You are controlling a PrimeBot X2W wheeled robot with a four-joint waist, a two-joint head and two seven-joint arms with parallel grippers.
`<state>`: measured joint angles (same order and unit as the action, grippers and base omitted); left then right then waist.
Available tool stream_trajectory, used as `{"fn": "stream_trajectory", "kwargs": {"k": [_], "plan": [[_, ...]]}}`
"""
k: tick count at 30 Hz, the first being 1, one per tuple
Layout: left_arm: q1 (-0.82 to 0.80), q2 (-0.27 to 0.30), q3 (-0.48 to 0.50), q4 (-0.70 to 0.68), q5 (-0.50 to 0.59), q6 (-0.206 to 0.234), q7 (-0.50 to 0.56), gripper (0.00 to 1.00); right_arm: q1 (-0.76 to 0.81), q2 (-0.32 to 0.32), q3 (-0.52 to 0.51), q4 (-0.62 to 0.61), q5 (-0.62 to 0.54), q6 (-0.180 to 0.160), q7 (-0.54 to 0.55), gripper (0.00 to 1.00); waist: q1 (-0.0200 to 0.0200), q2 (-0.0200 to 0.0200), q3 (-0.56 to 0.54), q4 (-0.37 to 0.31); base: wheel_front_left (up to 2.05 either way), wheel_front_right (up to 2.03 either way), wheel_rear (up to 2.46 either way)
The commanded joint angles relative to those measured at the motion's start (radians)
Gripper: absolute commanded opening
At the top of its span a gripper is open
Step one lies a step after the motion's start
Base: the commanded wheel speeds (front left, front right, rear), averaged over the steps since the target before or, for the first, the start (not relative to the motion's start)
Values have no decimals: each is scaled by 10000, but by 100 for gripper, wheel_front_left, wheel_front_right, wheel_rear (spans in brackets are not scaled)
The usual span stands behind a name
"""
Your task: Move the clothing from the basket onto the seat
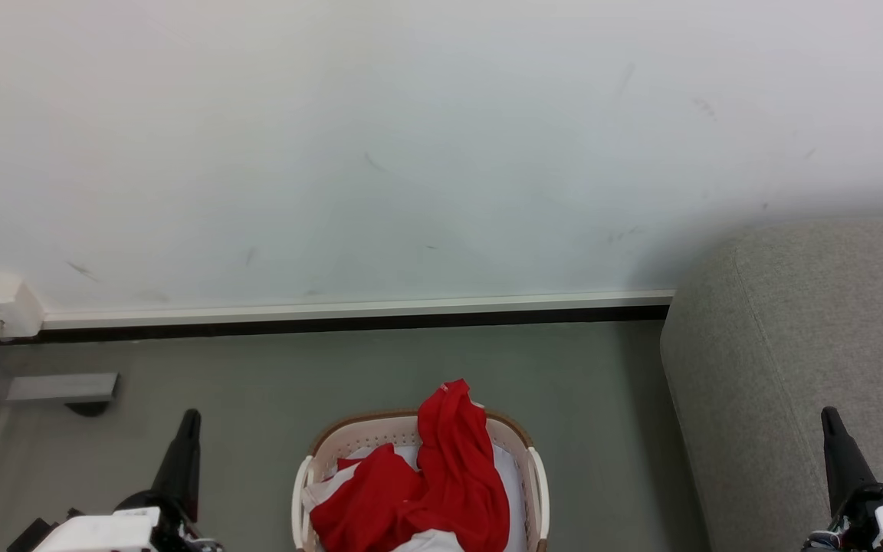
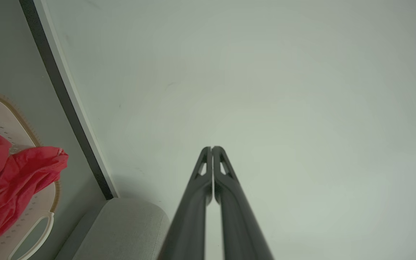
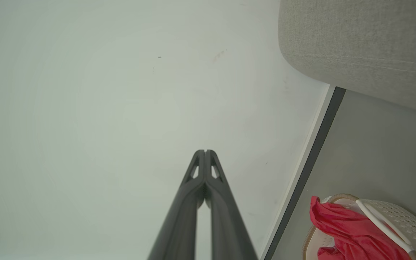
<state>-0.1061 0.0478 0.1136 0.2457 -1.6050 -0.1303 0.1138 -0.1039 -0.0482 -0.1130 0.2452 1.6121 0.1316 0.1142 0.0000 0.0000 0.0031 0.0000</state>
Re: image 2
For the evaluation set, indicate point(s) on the grey fabric cushion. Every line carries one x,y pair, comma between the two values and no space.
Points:
117,231

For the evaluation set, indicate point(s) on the white perforated laundry basket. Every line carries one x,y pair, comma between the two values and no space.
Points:
20,216

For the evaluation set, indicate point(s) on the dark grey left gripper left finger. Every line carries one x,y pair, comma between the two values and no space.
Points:
190,216

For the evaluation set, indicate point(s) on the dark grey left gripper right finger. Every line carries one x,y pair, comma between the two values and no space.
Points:
240,220

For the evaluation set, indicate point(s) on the red clothing item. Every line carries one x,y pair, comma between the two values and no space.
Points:
9,180

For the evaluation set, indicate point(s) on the black and white baseboard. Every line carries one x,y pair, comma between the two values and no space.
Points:
69,101

